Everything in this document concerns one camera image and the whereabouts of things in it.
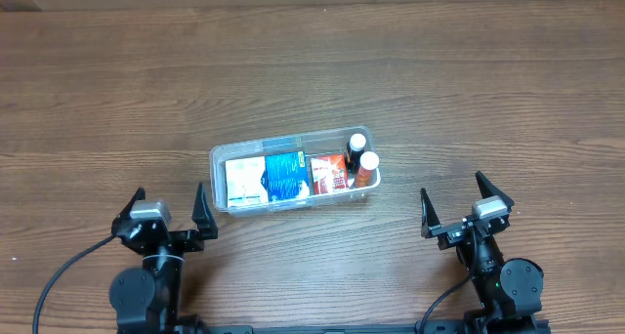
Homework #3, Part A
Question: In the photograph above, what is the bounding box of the white medicine box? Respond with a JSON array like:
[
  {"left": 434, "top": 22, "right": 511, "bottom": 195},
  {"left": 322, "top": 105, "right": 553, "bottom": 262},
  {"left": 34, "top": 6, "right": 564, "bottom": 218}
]
[{"left": 225, "top": 156, "right": 269, "bottom": 208}]

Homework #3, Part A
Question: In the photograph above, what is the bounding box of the clear plastic container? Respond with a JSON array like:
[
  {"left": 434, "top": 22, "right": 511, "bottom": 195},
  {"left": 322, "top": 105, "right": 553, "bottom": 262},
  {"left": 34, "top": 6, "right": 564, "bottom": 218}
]
[{"left": 210, "top": 126, "right": 381, "bottom": 217}]

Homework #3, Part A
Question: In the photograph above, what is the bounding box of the orange bottle white cap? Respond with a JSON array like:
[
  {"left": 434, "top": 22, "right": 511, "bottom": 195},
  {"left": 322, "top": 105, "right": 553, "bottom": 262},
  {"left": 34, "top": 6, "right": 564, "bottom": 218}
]
[{"left": 354, "top": 151, "right": 380, "bottom": 188}]

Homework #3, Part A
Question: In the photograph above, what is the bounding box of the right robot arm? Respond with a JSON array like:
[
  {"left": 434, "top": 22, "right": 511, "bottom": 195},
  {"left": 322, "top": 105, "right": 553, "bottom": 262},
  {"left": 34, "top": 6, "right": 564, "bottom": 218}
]
[{"left": 415, "top": 171, "right": 551, "bottom": 334}]

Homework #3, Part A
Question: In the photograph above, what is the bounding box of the red medicine box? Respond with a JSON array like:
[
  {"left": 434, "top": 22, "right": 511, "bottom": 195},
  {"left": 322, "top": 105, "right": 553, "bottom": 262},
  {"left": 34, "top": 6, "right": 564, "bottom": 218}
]
[{"left": 311, "top": 154, "right": 349, "bottom": 194}]

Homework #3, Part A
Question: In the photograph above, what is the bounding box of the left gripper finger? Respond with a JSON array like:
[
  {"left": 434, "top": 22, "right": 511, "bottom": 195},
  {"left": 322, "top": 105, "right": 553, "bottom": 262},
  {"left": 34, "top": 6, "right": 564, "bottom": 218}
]
[
  {"left": 117, "top": 187, "right": 146, "bottom": 220},
  {"left": 191, "top": 183, "right": 219, "bottom": 240}
]

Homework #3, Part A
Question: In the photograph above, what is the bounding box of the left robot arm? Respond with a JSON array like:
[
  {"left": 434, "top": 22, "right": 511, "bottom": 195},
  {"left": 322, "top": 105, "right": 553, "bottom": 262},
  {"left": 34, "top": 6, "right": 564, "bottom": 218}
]
[{"left": 109, "top": 185, "right": 218, "bottom": 333}]

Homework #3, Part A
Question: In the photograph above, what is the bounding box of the black bottle white cap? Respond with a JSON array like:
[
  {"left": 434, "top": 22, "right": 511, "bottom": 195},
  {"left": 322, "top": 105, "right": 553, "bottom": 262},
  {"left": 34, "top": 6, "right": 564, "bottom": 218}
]
[{"left": 344, "top": 133, "right": 366, "bottom": 174}]

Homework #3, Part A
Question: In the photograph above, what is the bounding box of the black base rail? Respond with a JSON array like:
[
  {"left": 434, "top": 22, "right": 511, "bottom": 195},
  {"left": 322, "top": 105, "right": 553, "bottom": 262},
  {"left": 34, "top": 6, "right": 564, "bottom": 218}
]
[{"left": 116, "top": 318, "right": 553, "bottom": 334}]

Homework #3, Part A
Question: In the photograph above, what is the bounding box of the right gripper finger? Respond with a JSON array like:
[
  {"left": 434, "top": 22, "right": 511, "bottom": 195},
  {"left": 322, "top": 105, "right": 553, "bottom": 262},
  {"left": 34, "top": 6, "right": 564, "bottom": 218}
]
[
  {"left": 475, "top": 171, "right": 515, "bottom": 211},
  {"left": 420, "top": 188, "right": 441, "bottom": 238}
]

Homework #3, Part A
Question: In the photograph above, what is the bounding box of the blue medicine box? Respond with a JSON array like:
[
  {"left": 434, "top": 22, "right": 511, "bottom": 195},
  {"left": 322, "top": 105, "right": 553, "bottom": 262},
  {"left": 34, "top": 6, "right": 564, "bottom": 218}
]
[{"left": 266, "top": 151, "right": 311, "bottom": 202}]

